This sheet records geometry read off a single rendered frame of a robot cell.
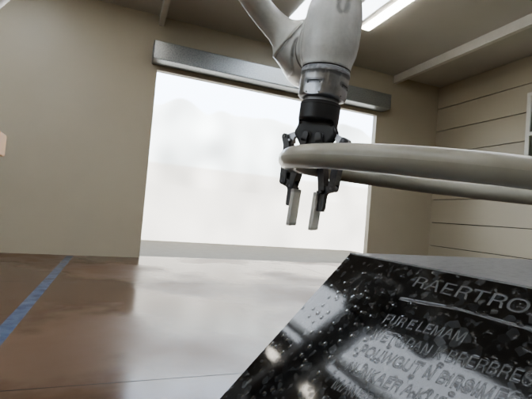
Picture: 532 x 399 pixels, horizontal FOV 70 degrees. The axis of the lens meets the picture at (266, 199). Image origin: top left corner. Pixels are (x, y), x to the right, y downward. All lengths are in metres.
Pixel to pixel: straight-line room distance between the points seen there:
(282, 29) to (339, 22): 0.18
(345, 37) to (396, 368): 0.58
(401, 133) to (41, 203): 6.85
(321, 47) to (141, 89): 6.16
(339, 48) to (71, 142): 6.10
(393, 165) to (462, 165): 0.06
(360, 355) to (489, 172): 0.21
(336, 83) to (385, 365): 0.54
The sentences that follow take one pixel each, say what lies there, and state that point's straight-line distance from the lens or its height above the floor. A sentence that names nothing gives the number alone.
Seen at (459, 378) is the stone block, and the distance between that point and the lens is 0.24.
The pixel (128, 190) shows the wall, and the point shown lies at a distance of 6.55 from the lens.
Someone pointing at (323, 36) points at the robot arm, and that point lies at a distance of 0.72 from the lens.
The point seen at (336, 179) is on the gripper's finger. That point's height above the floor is 0.94.
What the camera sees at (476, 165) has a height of 0.93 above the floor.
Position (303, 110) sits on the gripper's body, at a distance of 0.71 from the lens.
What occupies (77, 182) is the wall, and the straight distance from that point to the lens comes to 6.57.
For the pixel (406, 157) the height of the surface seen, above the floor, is 0.93.
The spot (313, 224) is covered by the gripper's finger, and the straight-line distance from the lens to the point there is 0.71.
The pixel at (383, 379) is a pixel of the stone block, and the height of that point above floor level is 0.78.
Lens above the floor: 0.87
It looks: 2 degrees up
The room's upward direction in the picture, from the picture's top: 5 degrees clockwise
